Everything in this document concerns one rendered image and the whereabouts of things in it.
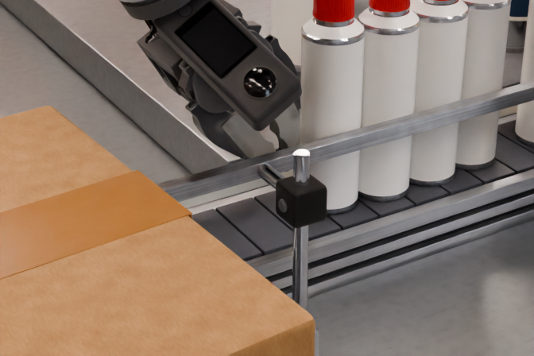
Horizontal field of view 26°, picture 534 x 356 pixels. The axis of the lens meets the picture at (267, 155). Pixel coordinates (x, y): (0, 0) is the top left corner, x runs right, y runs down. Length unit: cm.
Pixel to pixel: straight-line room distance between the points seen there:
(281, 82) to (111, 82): 51
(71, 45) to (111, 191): 87
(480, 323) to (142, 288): 52
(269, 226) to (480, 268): 19
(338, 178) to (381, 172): 4
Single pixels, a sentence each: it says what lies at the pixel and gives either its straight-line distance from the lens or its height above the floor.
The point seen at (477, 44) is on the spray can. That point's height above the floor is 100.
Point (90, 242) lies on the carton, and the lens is 50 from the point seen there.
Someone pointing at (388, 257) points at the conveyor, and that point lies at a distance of 101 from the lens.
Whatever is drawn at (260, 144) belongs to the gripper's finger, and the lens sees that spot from 93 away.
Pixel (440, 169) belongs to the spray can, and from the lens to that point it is 104.
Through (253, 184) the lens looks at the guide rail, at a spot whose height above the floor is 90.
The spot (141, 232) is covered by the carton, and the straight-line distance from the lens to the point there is 51.
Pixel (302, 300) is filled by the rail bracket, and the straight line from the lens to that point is 90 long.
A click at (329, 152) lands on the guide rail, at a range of 93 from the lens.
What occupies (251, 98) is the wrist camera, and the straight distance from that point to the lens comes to 82.
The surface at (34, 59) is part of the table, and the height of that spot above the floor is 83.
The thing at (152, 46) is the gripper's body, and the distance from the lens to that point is 91.
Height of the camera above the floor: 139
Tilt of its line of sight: 28 degrees down
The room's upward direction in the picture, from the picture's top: straight up
